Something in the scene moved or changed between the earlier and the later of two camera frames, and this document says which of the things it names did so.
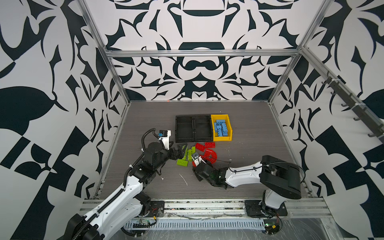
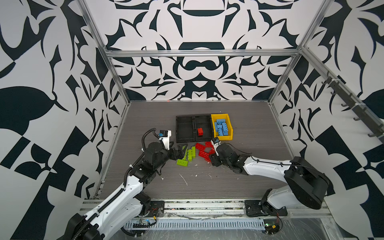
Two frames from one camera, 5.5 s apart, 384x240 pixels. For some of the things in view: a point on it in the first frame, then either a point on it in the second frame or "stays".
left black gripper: (179, 152) stays
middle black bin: (203, 130) stays
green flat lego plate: (186, 154) stays
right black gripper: (197, 176) -> (214, 161)
